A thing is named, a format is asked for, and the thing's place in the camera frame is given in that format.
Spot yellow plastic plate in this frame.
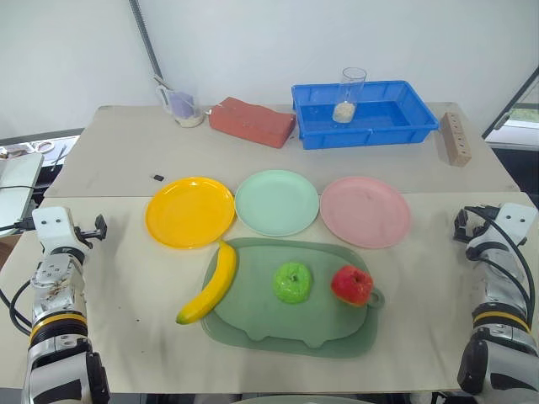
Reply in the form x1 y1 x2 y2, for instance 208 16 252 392
145 176 236 250

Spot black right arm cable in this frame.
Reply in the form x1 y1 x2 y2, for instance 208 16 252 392
474 205 536 321

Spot blue plastic bin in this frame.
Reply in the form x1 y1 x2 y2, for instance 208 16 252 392
291 79 440 151

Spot pink plastic plate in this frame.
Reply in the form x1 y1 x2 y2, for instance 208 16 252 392
319 176 412 250

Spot green plastic tray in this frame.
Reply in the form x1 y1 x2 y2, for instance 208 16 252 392
200 237 386 359

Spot yellow banana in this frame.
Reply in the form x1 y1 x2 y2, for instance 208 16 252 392
175 240 238 326

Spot clear measuring cup purple scoop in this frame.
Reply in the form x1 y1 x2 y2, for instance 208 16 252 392
154 75 206 129

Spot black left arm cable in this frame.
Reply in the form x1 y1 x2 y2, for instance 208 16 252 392
0 217 38 338

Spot clear glass with grains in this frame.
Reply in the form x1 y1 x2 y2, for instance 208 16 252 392
332 66 367 125

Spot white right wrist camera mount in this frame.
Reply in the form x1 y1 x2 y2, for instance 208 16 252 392
496 202 539 246

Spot wooden block with holes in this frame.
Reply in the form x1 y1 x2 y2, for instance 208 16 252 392
436 111 472 167

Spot red apple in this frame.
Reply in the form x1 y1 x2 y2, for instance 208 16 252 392
330 264 375 307

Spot black frame bar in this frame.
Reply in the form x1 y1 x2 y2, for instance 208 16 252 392
481 65 539 140

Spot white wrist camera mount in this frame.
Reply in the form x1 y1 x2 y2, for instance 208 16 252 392
496 202 539 246
31 205 79 256

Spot grey laptop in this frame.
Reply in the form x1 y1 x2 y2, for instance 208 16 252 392
0 153 45 231

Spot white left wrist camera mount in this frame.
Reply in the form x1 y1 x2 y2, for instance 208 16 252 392
31 205 79 256

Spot mint green plastic plate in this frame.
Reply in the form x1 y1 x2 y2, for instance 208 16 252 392
233 169 320 237

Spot red brick block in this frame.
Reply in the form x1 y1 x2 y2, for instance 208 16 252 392
208 97 297 150

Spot green apple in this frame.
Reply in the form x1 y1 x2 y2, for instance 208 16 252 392
272 261 313 304

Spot grey metal pole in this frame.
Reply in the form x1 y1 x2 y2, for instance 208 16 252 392
128 0 166 83

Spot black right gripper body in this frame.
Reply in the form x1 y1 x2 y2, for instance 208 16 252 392
464 204 500 233

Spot white handled scissors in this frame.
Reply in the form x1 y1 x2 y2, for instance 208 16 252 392
24 140 56 154

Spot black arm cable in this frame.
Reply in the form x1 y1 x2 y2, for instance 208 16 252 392
474 205 536 321
0 217 38 338

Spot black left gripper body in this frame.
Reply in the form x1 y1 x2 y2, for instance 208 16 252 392
73 225 99 253

